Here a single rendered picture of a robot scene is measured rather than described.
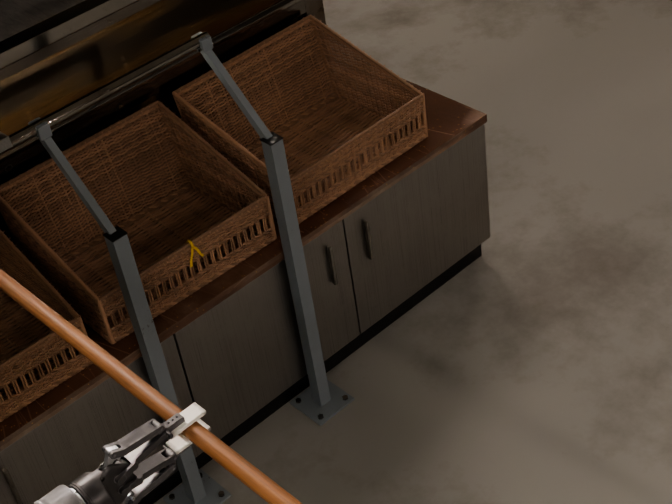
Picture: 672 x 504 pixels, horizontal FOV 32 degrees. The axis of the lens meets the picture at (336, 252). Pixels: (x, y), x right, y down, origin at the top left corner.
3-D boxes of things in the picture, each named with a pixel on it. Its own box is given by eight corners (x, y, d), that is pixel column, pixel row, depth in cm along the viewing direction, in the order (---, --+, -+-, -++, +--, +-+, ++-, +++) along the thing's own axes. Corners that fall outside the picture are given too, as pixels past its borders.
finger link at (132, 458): (105, 474, 180) (101, 469, 179) (159, 424, 184) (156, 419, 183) (119, 487, 177) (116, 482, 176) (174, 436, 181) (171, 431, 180)
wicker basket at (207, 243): (16, 269, 325) (-15, 189, 308) (178, 175, 351) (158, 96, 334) (111, 349, 295) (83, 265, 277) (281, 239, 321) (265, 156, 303)
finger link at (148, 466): (121, 490, 178) (121, 497, 178) (180, 455, 184) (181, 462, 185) (106, 477, 180) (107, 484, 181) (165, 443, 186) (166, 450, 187)
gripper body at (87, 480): (59, 474, 175) (109, 438, 180) (74, 510, 181) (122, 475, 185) (87, 500, 171) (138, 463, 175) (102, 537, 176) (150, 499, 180)
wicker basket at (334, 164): (186, 169, 353) (166, 91, 335) (321, 87, 380) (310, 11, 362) (293, 230, 323) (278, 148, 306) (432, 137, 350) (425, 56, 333)
